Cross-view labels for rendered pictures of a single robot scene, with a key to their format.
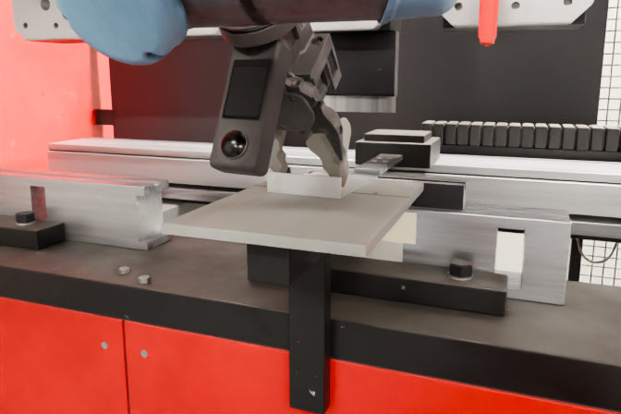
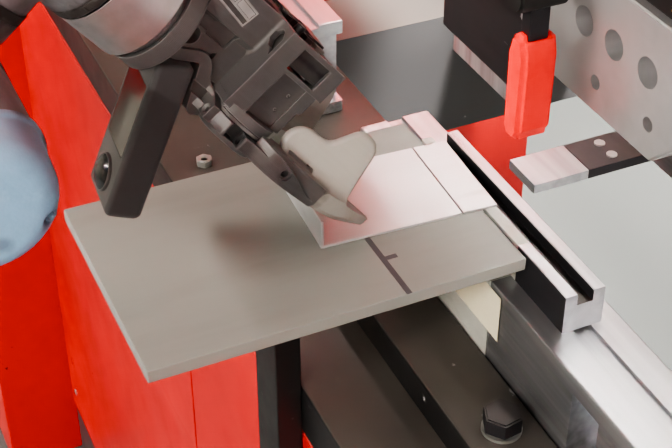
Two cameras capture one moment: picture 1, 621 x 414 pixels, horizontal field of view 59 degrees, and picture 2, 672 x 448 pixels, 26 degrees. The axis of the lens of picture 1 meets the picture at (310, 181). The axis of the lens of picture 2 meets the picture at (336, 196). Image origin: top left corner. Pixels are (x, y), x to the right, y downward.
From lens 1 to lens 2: 75 cm
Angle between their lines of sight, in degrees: 48
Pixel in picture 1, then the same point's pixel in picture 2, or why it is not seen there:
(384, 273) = (415, 364)
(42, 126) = not seen: outside the picture
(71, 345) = not seen: hidden behind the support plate
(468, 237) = (545, 380)
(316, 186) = (307, 213)
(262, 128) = (122, 171)
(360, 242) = (151, 364)
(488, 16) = (511, 96)
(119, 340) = not seen: hidden behind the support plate
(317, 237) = (133, 329)
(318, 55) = (254, 72)
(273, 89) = (142, 125)
